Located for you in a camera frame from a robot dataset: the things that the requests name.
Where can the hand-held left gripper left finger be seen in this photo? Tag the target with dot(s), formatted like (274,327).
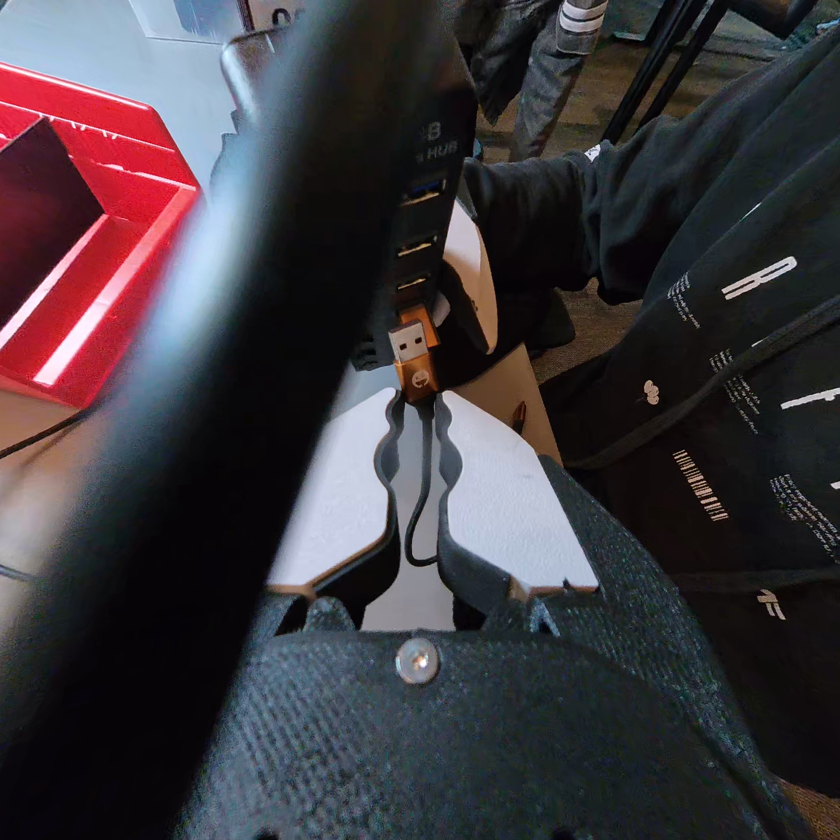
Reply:
(341,505)

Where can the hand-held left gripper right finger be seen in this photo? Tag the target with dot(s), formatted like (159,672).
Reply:
(512,505)

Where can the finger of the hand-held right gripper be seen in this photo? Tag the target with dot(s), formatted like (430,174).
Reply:
(441,312)
(484,295)

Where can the black usb hub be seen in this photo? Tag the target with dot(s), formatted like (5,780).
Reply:
(423,216)

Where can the person's right forearm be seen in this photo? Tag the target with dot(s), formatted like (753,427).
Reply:
(656,184)

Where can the black metal chair legs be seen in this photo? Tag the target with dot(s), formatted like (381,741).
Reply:
(646,72)

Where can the red plastic bin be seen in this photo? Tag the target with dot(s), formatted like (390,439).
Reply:
(131,262)

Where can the clear plastic bin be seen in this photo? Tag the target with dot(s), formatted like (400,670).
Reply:
(170,19)

